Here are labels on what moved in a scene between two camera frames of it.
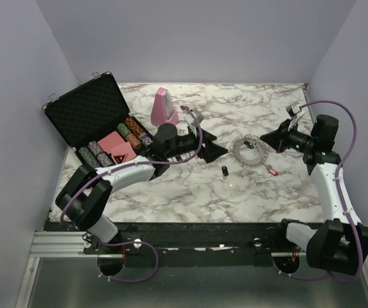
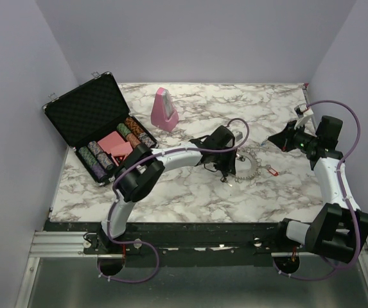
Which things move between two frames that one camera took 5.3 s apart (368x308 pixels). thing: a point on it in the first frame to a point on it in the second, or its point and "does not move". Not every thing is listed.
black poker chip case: [93, 118] does not move
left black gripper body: [191, 142] to [223, 160]
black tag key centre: [225, 171] does not move
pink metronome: [164, 110] does not move
